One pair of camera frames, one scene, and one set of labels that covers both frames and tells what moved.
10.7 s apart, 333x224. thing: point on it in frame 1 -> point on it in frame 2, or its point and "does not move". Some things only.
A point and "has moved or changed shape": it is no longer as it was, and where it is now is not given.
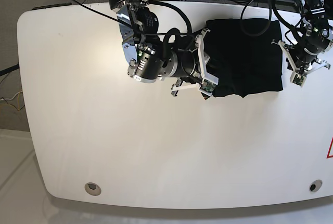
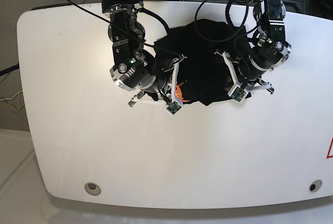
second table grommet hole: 92,189 does not move
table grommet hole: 315,185 does not move
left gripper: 304,53 -> 252,70
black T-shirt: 245,55 has moved or changed shape
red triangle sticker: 329,156 does not move
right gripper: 187,60 -> 159,83
